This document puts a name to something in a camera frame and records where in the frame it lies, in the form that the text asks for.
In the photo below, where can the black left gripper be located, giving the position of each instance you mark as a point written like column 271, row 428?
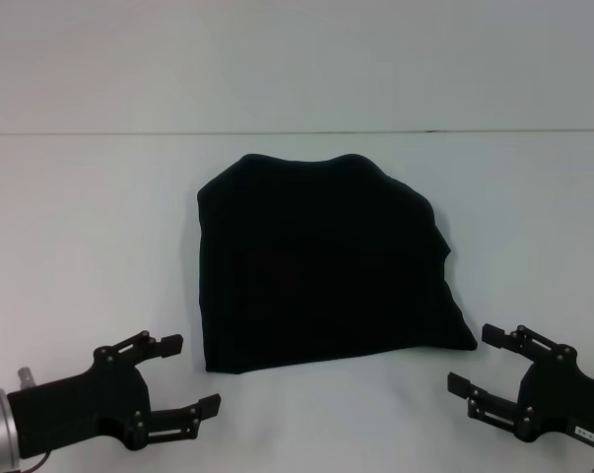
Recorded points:
column 85, row 399

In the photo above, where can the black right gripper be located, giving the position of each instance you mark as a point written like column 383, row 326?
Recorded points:
column 567, row 399

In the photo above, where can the black shirt with FREE print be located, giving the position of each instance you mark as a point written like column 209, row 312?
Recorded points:
column 326, row 261

